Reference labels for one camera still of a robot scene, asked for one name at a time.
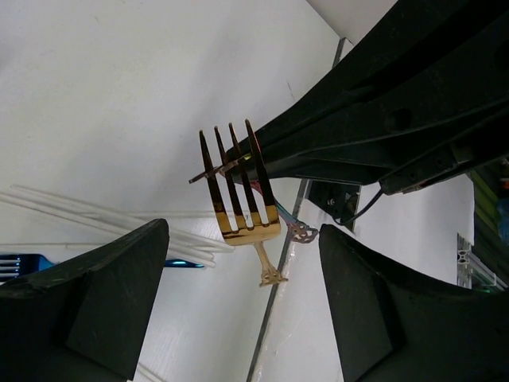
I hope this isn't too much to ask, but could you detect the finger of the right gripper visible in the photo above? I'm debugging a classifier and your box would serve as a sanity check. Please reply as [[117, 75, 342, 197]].
[[262, 103, 508, 185], [256, 1, 508, 159]]

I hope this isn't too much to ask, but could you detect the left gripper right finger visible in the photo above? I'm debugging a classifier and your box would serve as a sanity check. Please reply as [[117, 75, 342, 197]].
[[319, 224, 508, 381]]

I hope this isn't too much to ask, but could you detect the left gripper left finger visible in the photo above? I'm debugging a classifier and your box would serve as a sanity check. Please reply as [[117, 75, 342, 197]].
[[1, 219, 169, 381]]

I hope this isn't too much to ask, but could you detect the gold fork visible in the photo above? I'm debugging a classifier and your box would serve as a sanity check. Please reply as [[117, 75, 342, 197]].
[[198, 118, 289, 288]]

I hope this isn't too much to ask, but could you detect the white chopstick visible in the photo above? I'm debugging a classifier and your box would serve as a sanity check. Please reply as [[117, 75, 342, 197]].
[[137, 364, 164, 382], [1, 192, 216, 268], [0, 194, 235, 255], [10, 185, 215, 219]]

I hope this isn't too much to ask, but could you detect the blue fork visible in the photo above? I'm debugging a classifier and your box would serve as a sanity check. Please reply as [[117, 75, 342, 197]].
[[0, 253, 204, 285]]

